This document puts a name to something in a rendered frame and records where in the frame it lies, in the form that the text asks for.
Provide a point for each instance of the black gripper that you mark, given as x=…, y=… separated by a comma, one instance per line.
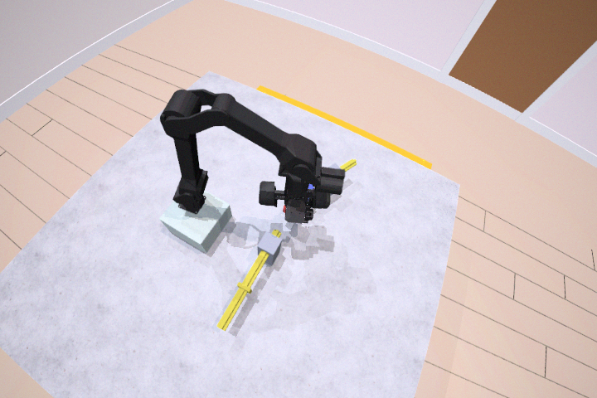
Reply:
x=269, y=196

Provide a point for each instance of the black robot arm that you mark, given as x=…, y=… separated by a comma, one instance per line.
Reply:
x=299, y=160

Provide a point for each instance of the yellow square bar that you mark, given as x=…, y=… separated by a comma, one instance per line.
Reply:
x=268, y=250

